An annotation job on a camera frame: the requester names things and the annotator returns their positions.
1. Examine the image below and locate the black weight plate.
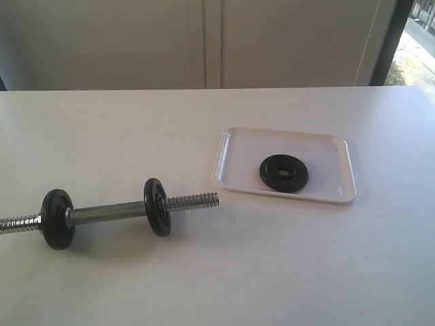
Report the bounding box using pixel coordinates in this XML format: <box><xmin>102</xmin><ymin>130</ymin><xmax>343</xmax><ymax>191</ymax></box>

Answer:
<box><xmin>259</xmin><ymin>154</ymin><xmax>309</xmax><ymax>193</ymax></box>
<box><xmin>41</xmin><ymin>189</ymin><xmax>75</xmax><ymax>251</ymax></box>
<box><xmin>143</xmin><ymin>178</ymin><xmax>171</xmax><ymax>237</ymax></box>

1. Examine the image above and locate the white plastic tray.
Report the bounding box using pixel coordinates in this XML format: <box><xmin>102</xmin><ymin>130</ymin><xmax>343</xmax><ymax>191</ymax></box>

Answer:
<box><xmin>213</xmin><ymin>127</ymin><xmax>357</xmax><ymax>204</ymax></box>

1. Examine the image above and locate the chrome dumbbell bar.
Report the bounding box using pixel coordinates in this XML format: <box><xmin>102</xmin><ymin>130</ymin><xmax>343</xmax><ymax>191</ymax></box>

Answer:
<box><xmin>1</xmin><ymin>193</ymin><xmax>220</xmax><ymax>234</ymax></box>

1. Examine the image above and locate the dark window frame post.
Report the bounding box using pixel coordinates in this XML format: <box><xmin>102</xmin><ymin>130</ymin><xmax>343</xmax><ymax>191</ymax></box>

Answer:
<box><xmin>369</xmin><ymin>0</ymin><xmax>414</xmax><ymax>86</ymax></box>

